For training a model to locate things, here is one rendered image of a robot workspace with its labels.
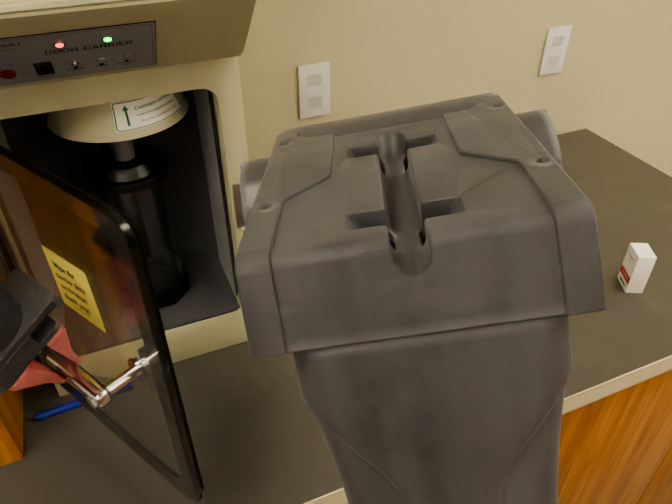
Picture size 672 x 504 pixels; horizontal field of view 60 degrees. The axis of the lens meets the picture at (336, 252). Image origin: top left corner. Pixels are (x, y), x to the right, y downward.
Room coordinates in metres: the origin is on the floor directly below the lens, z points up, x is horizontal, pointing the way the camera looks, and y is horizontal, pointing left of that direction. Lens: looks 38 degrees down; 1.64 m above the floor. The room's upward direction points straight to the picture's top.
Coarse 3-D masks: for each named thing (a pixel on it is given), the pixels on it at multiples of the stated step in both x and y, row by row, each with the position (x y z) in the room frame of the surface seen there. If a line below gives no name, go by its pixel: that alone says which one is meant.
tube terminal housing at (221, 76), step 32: (192, 64) 0.66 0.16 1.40; (224, 64) 0.67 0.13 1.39; (0, 96) 0.58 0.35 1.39; (32, 96) 0.59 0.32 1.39; (64, 96) 0.60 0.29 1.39; (96, 96) 0.61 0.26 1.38; (128, 96) 0.63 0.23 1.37; (224, 96) 0.67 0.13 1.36; (224, 128) 0.67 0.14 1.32; (224, 160) 0.69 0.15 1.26; (224, 320) 0.65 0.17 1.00; (192, 352) 0.63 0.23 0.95
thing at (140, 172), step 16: (112, 144) 0.70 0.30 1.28; (128, 144) 0.70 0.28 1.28; (96, 160) 0.70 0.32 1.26; (112, 160) 0.70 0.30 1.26; (128, 160) 0.70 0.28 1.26; (144, 160) 0.70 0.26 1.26; (160, 160) 0.72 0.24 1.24; (96, 176) 0.67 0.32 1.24; (112, 176) 0.67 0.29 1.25; (128, 176) 0.67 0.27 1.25; (144, 176) 0.68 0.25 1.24
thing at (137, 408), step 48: (0, 192) 0.49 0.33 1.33; (48, 192) 0.42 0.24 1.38; (0, 240) 0.52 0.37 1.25; (48, 240) 0.44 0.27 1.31; (96, 240) 0.38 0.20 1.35; (48, 288) 0.47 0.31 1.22; (96, 288) 0.40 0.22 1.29; (144, 288) 0.36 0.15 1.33; (96, 336) 0.42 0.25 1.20; (144, 336) 0.36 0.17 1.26; (144, 384) 0.38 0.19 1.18; (144, 432) 0.40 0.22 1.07; (192, 480) 0.35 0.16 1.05
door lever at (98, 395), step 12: (48, 360) 0.39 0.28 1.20; (60, 360) 0.38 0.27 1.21; (132, 360) 0.38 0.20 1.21; (60, 372) 0.37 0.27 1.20; (72, 372) 0.37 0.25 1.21; (84, 372) 0.37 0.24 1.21; (132, 372) 0.37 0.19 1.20; (144, 372) 0.37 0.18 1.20; (72, 384) 0.36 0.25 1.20; (84, 384) 0.35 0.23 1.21; (96, 384) 0.35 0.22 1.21; (108, 384) 0.36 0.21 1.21; (120, 384) 0.36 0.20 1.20; (96, 396) 0.34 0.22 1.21; (108, 396) 0.35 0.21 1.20
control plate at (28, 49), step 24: (120, 24) 0.54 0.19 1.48; (144, 24) 0.55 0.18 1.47; (0, 48) 0.51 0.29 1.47; (24, 48) 0.52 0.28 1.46; (48, 48) 0.53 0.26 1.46; (72, 48) 0.54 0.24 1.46; (96, 48) 0.56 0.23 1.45; (120, 48) 0.57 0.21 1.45; (144, 48) 0.58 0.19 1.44; (24, 72) 0.55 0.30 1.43; (72, 72) 0.57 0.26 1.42; (96, 72) 0.59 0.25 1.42
